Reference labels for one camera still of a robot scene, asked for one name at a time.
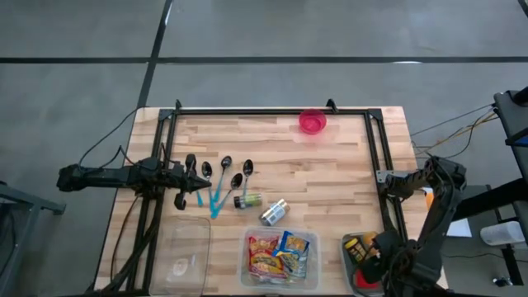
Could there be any black desk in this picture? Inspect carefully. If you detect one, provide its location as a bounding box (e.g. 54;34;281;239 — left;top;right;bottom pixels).
453;85;528;285

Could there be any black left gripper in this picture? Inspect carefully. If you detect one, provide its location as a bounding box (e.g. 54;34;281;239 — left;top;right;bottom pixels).
164;163;212;195

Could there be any yellow cable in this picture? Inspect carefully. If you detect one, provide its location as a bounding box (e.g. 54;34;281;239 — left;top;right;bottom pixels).
414;115;498;154

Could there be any green herb spice jar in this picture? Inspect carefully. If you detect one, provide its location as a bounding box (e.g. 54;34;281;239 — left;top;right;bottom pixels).
233;192;263;210

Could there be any white rounded box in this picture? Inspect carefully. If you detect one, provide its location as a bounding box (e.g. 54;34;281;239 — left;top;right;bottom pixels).
480;221;526;247

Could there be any red ramen noodle packet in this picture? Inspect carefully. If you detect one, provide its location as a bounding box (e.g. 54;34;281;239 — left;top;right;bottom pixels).
248;235;280;256
248;252;290;285

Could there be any long black cable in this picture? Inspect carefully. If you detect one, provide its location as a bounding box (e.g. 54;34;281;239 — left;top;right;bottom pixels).
78;107;144;168

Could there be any clear plastic storage bin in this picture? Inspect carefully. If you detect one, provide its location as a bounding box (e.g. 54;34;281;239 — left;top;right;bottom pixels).
239;225;322;291
148;216;212;296

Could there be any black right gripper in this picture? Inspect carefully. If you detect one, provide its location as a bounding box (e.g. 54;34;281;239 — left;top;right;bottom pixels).
362;229;408;286

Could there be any black cable bundle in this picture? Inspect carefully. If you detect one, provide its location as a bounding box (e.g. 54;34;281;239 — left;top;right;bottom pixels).
98;193;163;296

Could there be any grey cable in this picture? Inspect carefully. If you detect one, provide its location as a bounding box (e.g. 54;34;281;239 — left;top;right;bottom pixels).
410;105;494;137

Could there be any dark jar yellow label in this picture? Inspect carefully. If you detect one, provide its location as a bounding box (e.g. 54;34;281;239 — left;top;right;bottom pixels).
344;237;369;264

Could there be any black spoon teal handle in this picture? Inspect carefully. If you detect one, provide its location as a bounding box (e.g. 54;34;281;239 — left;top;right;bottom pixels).
241;158;254;198
209;172;244;220
210;155;233;207
200;161;216;207

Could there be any red paprika spice tin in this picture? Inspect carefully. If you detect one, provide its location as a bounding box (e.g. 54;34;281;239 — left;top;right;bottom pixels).
354;267;383;290

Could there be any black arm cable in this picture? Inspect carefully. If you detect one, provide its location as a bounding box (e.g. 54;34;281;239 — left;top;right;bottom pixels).
118;144;144;168

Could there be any small white plastic bin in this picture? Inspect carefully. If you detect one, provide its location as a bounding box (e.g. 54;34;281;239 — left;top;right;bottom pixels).
340;230;389;296

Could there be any white paper sheet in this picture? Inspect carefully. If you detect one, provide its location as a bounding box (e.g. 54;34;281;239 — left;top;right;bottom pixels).
447;218;472;238

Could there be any orange label spice bottle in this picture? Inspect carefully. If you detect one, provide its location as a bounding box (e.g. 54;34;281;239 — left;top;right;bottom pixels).
361;231;380;248

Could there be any thin black cable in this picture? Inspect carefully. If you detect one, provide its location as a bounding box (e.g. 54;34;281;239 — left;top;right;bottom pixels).
443;109;493;160

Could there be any pink plastic bowl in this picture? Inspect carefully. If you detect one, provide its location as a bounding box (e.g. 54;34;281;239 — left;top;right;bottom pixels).
298;108;328;136

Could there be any grey metal stand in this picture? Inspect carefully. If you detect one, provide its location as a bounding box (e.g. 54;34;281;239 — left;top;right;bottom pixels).
0;181;67;297

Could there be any black aluminium table frame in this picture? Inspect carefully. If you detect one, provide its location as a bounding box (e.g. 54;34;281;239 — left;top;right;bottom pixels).
123;98;409;296

